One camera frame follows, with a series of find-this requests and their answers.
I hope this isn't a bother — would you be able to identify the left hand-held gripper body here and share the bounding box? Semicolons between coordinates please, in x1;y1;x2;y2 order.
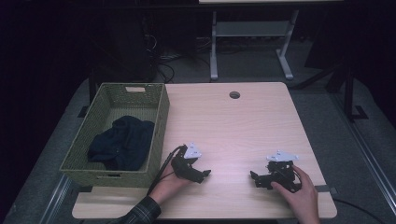
170;142;204;183

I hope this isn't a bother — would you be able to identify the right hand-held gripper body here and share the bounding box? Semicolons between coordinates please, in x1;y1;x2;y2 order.
263;149;303;193

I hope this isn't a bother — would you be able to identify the dark blue cloth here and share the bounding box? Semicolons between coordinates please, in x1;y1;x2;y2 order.
87;115;156;172

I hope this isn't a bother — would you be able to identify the green woven basket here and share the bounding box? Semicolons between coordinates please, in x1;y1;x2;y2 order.
59;82;171;189

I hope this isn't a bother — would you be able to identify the person's left hand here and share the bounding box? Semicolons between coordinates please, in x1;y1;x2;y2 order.
148;163;193;206

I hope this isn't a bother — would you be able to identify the person's right hand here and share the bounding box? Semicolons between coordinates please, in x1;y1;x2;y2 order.
270;164;321;217

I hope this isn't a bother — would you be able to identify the black metal stand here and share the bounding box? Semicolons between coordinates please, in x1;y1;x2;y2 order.
341;60;369;123

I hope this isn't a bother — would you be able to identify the grey metal stand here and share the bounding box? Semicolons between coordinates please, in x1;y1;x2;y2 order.
209;9;300;81

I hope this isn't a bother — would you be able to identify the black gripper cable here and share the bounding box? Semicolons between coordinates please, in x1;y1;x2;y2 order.
146;145;188;197

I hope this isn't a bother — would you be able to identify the grey strap on table edge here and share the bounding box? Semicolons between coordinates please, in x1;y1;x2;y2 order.
313;184;338;196

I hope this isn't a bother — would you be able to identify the metal floor rail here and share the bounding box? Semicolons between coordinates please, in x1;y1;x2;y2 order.
329;92;396;217
38;173;73;224

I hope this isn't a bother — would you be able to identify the black floor cable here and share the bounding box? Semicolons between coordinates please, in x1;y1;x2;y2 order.
332;198;388;224

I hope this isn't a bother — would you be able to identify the tangle of floor cables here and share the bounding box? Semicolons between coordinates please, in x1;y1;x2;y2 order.
142;33;213;84

